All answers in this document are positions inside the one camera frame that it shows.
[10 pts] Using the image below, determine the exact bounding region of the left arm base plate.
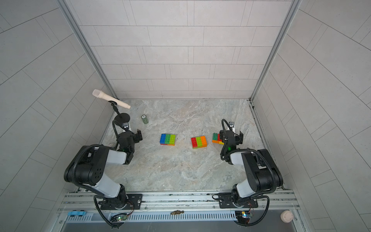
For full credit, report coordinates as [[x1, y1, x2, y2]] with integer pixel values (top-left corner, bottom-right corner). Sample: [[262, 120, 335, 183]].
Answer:
[[98, 194, 143, 210]]

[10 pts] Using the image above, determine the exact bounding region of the dark blue lego brick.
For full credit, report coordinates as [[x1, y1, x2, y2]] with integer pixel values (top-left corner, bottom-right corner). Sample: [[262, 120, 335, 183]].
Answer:
[[160, 134, 167, 145]]

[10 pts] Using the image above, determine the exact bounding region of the blue clip on rail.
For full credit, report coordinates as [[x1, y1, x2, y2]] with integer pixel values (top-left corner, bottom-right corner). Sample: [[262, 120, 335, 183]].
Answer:
[[68, 210, 86, 217]]

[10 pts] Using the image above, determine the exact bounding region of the lime lego brick long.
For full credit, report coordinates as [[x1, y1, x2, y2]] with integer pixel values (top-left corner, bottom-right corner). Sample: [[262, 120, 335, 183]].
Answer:
[[196, 136, 203, 148], [169, 134, 176, 144]]

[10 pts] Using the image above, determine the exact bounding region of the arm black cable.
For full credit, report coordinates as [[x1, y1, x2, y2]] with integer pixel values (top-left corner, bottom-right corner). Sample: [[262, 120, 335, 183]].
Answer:
[[71, 118, 128, 228], [219, 118, 277, 227]]

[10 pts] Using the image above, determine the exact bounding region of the metal corner profile left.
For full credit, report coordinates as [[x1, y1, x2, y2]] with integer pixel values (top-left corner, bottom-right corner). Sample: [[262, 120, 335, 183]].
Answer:
[[56, 0, 117, 98]]

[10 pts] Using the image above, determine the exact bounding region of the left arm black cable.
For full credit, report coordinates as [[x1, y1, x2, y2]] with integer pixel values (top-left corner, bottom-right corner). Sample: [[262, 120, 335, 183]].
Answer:
[[71, 118, 128, 228]]

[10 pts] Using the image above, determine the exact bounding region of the pink round knob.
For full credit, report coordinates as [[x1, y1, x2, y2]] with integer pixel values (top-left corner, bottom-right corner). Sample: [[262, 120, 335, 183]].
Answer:
[[280, 210, 294, 223]]

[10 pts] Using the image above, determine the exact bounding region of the aluminium rail frame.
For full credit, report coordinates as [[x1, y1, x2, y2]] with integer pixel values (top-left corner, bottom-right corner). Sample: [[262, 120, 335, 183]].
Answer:
[[51, 189, 308, 232]]

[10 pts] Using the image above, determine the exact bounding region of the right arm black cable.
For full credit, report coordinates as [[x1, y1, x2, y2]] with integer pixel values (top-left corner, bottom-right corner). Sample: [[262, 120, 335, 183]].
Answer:
[[219, 118, 277, 227]]

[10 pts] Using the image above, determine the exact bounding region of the right circuit board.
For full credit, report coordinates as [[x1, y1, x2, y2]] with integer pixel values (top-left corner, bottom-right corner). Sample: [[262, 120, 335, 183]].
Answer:
[[235, 211, 253, 224]]

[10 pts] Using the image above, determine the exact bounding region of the metal corner profile right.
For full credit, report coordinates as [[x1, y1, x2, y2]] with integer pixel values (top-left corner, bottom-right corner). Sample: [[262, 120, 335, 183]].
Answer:
[[250, 0, 301, 103]]

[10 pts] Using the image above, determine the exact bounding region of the black microphone stand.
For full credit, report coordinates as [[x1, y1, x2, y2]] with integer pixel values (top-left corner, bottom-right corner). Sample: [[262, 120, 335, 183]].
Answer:
[[109, 101, 130, 128]]

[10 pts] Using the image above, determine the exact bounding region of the metal corner profile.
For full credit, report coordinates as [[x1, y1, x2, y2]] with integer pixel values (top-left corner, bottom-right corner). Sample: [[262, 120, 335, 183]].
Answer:
[[56, 0, 117, 98], [250, 0, 301, 103]]

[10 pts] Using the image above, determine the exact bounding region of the left circuit board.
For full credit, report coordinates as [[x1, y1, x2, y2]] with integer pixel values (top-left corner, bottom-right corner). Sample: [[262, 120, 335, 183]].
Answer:
[[110, 213, 128, 223]]

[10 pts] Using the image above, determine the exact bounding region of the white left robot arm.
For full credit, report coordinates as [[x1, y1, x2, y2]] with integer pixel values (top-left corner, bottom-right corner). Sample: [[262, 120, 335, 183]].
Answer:
[[64, 130, 143, 204]]

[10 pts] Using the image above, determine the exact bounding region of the bright green lego brick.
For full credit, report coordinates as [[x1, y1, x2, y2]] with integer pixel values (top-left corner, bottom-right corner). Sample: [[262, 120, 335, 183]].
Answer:
[[165, 134, 172, 145]]

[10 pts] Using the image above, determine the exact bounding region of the beige microphone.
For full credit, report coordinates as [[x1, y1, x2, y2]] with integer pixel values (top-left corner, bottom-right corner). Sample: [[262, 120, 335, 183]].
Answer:
[[92, 90, 131, 109]]

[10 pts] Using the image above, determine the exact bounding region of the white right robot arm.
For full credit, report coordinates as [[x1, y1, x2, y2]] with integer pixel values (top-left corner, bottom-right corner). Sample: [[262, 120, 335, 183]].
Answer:
[[220, 130, 284, 200]]

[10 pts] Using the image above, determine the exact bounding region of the brass fitting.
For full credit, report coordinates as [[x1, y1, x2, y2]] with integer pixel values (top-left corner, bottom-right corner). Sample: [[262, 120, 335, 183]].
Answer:
[[170, 210, 184, 215]]

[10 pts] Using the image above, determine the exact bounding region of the green battery cell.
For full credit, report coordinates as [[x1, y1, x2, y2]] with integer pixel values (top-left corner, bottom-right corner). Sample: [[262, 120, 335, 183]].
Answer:
[[141, 115, 149, 124]]

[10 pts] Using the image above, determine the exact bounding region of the circuit board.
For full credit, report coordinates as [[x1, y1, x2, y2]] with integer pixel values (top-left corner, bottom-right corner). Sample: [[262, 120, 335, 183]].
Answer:
[[110, 213, 128, 223], [235, 211, 253, 224]]

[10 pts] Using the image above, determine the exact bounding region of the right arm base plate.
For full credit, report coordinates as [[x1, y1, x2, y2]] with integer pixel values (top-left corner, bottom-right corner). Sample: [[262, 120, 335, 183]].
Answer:
[[212, 192, 259, 209]]

